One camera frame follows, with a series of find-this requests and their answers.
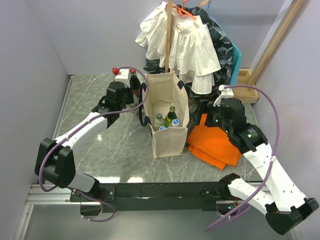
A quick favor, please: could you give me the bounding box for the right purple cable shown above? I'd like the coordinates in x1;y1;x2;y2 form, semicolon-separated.
204;84;280;232

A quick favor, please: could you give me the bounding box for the purple cable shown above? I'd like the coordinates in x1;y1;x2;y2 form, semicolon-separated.
204;84;280;232
37;66;150;223

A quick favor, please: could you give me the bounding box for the teal blue garment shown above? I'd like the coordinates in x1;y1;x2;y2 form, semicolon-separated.
229;43;242;86

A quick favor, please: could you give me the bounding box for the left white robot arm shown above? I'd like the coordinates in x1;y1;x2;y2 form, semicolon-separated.
34;81;134;201

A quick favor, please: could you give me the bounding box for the front clear chang bottle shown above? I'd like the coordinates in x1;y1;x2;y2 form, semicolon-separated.
152;113;165;132

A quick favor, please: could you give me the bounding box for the beige canvas tote bag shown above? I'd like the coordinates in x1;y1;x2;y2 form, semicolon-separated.
138;72;190;159

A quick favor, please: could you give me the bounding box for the orange clothes hanger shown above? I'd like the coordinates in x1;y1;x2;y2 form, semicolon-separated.
172;0;196;20

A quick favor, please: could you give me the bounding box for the dark shark print garment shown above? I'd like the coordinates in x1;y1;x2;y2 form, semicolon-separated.
144;6;233;101

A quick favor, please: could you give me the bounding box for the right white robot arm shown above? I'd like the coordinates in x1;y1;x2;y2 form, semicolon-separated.
191;98;319;235

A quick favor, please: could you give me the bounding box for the coca-cola glass bottle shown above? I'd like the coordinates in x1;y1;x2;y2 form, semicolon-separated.
129;68;141;106

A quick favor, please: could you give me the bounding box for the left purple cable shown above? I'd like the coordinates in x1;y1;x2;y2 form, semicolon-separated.
37;66;150;223

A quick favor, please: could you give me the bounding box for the right blue-cap plastic bottle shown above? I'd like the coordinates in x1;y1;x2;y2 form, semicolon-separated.
169;118;180;128

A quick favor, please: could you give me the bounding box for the white pleated garment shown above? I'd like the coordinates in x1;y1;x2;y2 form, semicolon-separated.
135;1;221;95

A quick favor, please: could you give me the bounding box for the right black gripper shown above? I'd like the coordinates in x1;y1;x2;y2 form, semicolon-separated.
190;99;232;134

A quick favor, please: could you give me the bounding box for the dark green glass bottle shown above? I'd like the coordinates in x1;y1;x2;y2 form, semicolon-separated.
165;105;177;127

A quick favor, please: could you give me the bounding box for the folded orange cloth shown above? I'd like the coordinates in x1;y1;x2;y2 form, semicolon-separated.
186;114;242;170

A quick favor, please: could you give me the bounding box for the wooden clothes rack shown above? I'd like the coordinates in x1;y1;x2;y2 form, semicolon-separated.
163;0;311;105

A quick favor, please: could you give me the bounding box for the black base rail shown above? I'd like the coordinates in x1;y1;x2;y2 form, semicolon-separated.
68;181;251;217

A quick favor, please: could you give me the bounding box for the wooden clothes hanger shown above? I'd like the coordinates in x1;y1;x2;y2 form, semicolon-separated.
197;0;210;8

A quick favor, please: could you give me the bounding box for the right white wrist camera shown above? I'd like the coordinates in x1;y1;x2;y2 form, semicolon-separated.
213;85;234;107

